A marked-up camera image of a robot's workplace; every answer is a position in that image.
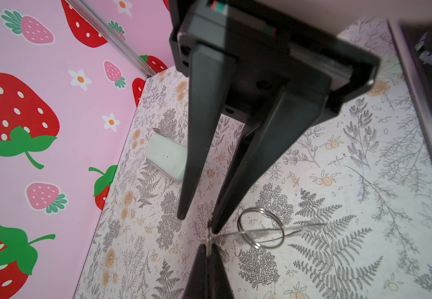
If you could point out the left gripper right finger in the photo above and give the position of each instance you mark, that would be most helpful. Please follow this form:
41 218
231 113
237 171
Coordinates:
219 285

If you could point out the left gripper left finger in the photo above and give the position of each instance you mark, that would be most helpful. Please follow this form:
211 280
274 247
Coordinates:
197 284

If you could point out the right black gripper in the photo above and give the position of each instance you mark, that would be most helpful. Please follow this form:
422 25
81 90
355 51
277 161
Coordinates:
240 55

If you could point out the pale green glasses case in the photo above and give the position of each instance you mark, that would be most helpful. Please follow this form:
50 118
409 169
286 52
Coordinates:
169 156

